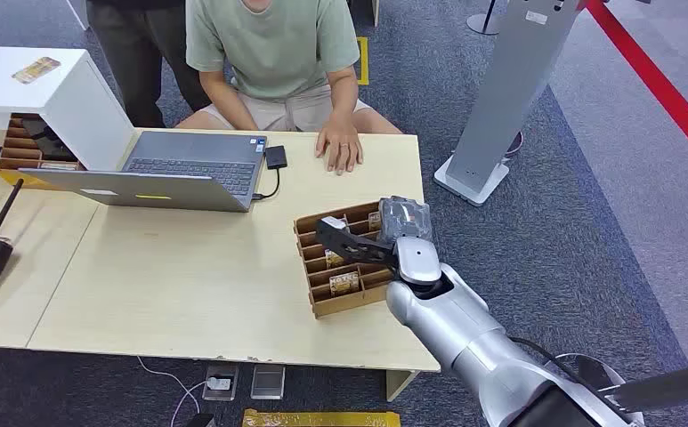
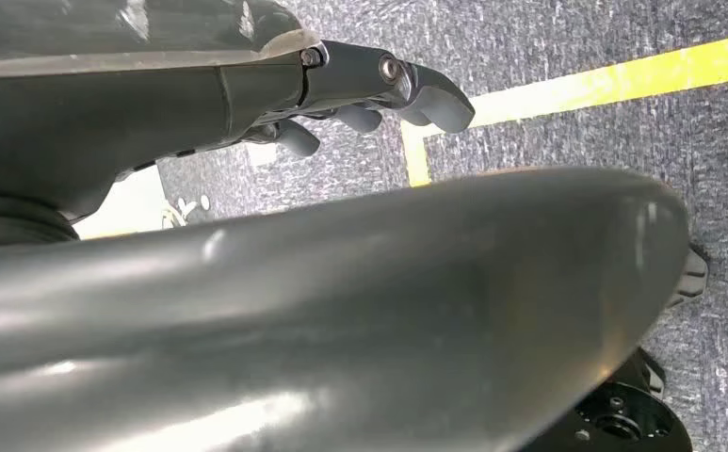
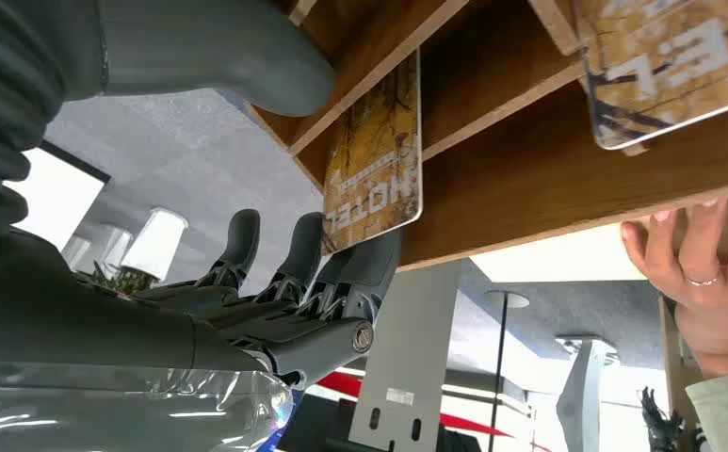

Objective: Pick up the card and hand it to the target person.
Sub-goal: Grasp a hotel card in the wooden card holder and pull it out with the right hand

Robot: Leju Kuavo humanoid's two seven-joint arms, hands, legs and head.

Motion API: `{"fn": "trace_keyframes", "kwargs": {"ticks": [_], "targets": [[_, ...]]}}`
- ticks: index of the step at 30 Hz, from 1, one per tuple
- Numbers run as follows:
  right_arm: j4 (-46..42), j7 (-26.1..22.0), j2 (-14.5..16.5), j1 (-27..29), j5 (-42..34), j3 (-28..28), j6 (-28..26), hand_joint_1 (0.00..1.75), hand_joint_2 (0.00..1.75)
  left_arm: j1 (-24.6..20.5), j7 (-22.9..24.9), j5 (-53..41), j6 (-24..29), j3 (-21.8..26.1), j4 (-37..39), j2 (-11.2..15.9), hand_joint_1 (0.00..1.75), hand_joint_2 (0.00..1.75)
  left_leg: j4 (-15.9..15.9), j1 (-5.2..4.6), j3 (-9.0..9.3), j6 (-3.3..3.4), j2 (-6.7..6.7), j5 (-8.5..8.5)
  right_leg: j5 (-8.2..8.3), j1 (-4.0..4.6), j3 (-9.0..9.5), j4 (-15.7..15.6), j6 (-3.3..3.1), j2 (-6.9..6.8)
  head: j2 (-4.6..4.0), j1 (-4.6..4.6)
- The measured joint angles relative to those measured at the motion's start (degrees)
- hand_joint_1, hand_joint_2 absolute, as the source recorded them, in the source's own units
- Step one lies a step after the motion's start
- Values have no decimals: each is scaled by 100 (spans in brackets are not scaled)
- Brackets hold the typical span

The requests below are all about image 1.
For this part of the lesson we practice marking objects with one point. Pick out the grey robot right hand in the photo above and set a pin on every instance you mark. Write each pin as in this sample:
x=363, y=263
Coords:
x=417, y=259

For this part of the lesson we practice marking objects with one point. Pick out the person's left hand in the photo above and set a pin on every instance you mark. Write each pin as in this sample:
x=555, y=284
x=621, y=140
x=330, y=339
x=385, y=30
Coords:
x=339, y=147

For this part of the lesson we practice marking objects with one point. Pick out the white-edged card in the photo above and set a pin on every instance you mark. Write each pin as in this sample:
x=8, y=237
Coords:
x=335, y=222

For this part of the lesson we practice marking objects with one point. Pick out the person's right forearm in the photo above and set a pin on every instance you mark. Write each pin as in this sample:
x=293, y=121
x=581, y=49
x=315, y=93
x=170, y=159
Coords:
x=225, y=103

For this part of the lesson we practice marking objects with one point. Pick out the person's left forearm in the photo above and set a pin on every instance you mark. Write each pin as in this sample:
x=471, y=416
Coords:
x=343, y=97

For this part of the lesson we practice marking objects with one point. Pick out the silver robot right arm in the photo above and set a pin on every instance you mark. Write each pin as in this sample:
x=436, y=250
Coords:
x=467, y=330

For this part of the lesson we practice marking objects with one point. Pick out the small patterned card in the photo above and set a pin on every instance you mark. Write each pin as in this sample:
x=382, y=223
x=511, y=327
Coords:
x=334, y=259
x=374, y=221

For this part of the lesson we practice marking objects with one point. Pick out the hotel print card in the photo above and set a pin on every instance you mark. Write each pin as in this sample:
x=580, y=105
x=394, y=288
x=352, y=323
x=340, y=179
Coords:
x=344, y=283

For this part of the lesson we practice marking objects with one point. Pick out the brown slotted card holder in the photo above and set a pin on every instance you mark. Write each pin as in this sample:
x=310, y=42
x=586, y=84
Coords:
x=343, y=303

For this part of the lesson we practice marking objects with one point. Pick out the seated person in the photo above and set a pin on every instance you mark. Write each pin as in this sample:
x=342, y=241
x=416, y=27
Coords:
x=273, y=53

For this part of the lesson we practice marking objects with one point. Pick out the standing person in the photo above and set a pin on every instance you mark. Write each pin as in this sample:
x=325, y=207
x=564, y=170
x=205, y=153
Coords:
x=137, y=53

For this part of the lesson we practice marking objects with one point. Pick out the patterned card on cabinet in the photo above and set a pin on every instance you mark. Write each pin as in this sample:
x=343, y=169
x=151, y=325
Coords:
x=36, y=70

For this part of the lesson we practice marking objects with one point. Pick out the black adapter box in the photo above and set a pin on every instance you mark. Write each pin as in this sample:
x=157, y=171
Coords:
x=276, y=157

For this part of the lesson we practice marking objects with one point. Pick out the grey laptop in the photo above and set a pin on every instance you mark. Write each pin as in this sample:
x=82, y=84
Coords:
x=190, y=171

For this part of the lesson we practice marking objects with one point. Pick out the grey kiosk stand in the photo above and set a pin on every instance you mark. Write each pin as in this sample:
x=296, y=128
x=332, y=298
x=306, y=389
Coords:
x=508, y=88

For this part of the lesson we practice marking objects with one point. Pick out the yellow tape strip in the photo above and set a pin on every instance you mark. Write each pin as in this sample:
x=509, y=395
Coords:
x=320, y=419

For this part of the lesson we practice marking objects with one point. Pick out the stanchion base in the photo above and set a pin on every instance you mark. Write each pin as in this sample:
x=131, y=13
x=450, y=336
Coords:
x=484, y=25

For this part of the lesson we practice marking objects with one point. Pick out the closed floor socket box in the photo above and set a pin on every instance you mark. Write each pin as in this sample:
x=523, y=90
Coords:
x=267, y=382

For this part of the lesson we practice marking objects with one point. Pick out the floor socket with plug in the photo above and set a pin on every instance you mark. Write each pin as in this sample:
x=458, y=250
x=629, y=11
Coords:
x=221, y=383

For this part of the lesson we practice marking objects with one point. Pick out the white cabinet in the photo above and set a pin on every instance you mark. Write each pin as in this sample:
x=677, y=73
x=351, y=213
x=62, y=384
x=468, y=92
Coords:
x=78, y=112

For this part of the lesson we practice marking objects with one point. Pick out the black device in organizer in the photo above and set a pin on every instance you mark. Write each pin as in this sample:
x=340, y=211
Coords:
x=51, y=144

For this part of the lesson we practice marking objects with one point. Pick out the red barrier strip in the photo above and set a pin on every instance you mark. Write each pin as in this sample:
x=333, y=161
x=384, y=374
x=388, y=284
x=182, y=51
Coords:
x=656, y=82

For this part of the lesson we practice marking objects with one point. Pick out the brown slotted wooden organizer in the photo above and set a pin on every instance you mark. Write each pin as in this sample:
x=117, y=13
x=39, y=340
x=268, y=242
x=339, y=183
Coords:
x=16, y=150

